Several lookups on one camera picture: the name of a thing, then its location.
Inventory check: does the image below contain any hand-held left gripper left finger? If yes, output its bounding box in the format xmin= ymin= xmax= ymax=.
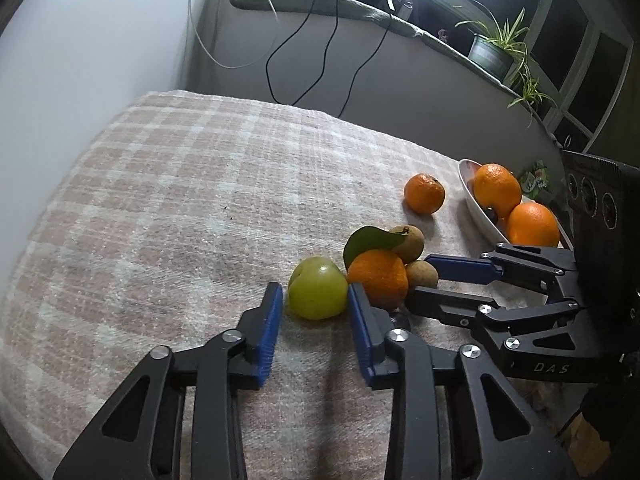
xmin=52 ymin=281 xmax=284 ymax=480

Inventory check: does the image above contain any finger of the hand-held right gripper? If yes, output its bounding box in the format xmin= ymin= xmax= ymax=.
xmin=405 ymin=286 xmax=621 ymax=383
xmin=424 ymin=242 xmax=578 ymax=301

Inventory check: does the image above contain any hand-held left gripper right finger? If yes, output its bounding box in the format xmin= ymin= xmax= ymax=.
xmin=347 ymin=282 xmax=583 ymax=480

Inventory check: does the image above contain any brown kiwi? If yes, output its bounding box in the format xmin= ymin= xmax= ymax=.
xmin=404 ymin=260 xmax=440 ymax=291
xmin=389 ymin=225 xmax=426 ymax=264

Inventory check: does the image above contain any mandarin with green leaf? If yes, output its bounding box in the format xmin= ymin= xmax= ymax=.
xmin=343 ymin=226 xmax=410 ymax=312

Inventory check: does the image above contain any green apple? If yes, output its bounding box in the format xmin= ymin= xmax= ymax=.
xmin=288 ymin=256 xmax=349 ymax=321

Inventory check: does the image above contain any floral rimmed plate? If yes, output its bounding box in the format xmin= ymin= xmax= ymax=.
xmin=458 ymin=159 xmax=576 ymax=251

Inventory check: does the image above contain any large orange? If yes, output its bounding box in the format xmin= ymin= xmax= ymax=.
xmin=472 ymin=163 xmax=522 ymax=218
xmin=506 ymin=202 xmax=560 ymax=248

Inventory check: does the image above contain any green snack bag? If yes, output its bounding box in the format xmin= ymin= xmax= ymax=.
xmin=517 ymin=160 xmax=553 ymax=206

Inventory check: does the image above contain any checked pink tablecloth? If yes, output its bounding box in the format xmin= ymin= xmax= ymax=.
xmin=0 ymin=90 xmax=576 ymax=480

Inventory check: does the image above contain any potted spider plant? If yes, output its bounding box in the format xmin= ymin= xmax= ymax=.
xmin=454 ymin=0 xmax=558 ymax=128

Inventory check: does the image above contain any black cable with inline switch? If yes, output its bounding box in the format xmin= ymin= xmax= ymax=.
xmin=340 ymin=0 xmax=401 ymax=120

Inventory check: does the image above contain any white window frame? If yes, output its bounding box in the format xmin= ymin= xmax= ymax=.
xmin=520 ymin=0 xmax=640 ymax=161

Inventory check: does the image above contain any long white cable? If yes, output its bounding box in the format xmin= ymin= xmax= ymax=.
xmin=189 ymin=0 xmax=281 ymax=69

